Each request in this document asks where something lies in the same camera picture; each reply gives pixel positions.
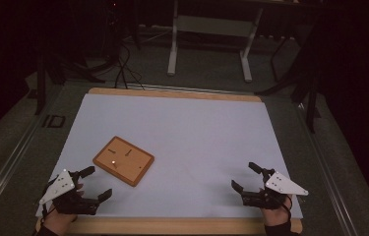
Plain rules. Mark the person's left hand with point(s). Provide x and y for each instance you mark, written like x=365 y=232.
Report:
x=59 y=223

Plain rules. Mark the wooden picture frame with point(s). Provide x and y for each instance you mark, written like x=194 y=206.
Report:
x=123 y=160

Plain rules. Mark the person's right hand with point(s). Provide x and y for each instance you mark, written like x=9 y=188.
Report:
x=274 y=217

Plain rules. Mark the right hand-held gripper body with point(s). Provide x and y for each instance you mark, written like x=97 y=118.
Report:
x=282 y=187

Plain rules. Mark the black angled stand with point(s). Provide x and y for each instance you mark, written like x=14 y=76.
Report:
x=306 y=85

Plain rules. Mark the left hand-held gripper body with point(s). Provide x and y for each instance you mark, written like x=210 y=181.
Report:
x=59 y=187

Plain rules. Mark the white metal stand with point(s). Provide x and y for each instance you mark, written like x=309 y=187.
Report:
x=211 y=26

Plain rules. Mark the white table mat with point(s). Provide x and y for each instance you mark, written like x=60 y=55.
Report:
x=192 y=131

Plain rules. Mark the aluminium floor rail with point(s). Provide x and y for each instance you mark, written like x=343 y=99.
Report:
x=6 y=167
x=328 y=170

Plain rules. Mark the black tripod legs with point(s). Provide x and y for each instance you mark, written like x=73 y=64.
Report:
x=80 y=70

